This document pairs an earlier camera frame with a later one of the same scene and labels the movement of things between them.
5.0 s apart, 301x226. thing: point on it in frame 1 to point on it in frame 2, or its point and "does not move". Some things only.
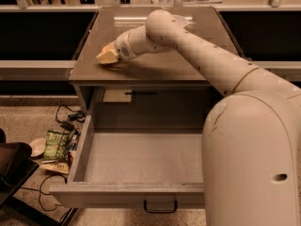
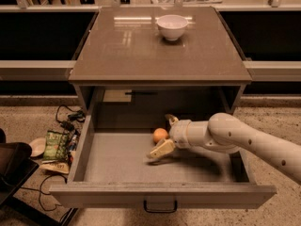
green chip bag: [55, 146] does not move
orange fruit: [110, 46] to [159, 135]
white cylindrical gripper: [122, 50] to [180, 133]
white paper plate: [38, 147] does not move
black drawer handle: [161, 211] does not move
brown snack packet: [56, 167] does not move
